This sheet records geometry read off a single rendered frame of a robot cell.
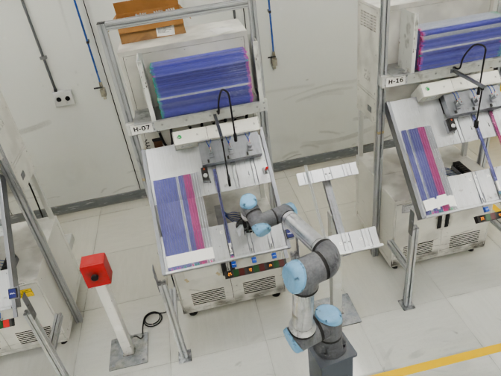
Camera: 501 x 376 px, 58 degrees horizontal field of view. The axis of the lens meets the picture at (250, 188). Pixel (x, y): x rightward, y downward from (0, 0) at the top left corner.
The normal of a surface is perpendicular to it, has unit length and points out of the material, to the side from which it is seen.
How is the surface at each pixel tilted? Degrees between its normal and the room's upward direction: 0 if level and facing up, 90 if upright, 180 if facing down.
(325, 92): 90
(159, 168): 43
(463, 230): 90
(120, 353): 0
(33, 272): 0
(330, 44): 90
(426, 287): 0
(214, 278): 90
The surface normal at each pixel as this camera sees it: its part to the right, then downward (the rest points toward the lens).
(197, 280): 0.18, 0.52
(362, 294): -0.12, -0.83
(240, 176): 0.04, -0.25
